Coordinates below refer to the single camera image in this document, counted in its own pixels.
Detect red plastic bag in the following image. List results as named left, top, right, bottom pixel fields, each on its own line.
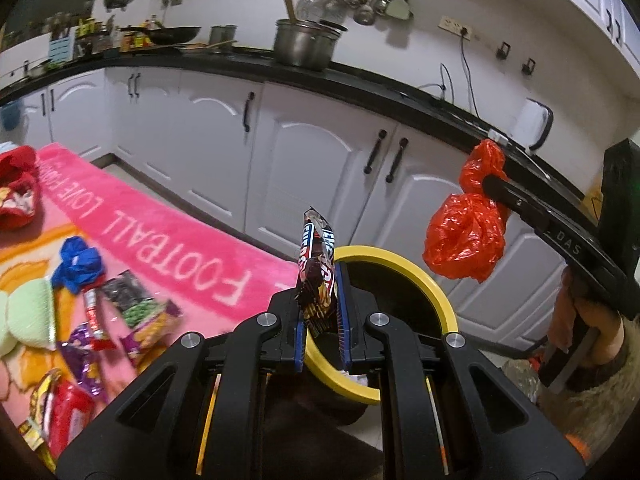
left=422, top=139, right=510, bottom=283

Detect snickers bar wrapper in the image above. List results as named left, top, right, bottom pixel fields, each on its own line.
left=296, top=207, right=337, bottom=338

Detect yellow rimmed black trash bin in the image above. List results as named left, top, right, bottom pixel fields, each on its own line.
left=302, top=245, right=460, bottom=406

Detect person's right hand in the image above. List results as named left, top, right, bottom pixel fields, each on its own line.
left=547, top=266, right=625, bottom=367

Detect dark green pea snack packet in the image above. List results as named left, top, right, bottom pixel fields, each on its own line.
left=99, top=270, right=182, bottom=367

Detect red white candy wrapper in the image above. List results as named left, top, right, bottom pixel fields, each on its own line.
left=82, top=287, right=116, bottom=351

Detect black countertop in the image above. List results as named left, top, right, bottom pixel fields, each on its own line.
left=0, top=45, right=586, bottom=201

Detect red yellow snack packet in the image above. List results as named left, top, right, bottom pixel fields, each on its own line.
left=17, top=368, right=96, bottom=472

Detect purple candy wrapper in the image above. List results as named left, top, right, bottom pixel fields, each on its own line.
left=56, top=322, right=107, bottom=403

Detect pink cartoon fleece blanket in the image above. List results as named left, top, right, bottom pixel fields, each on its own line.
left=1, top=143, right=297, bottom=399

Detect white electric kettle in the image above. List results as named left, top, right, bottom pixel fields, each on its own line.
left=510, top=99, right=554, bottom=154

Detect blue crumpled plastic bag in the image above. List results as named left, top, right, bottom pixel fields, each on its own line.
left=51, top=236, right=105, bottom=295

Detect light green sponge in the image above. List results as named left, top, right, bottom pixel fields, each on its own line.
left=1, top=278, right=56, bottom=356

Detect white base cabinets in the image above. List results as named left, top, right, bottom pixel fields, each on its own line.
left=0, top=66, right=576, bottom=351

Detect red patterned cloth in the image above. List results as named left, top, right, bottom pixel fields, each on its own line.
left=1, top=145, right=41, bottom=232

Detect blue hanging basin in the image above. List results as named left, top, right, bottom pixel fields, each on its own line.
left=0, top=99, right=24, bottom=132

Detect large steel stock pot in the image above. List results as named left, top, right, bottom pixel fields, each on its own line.
left=273, top=18, right=347, bottom=72

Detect small steel container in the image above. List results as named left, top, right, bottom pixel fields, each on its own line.
left=208, top=25, right=236, bottom=53

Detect black wok pan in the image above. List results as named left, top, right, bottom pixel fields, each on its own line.
left=120, top=26, right=201, bottom=47

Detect blue dish rack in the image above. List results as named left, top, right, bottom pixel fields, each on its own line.
left=48, top=36, right=75, bottom=64

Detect black power cable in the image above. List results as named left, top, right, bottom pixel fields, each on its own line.
left=418, top=34, right=482, bottom=118

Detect wall power outlet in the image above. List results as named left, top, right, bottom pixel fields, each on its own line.
left=438, top=15, right=472, bottom=40

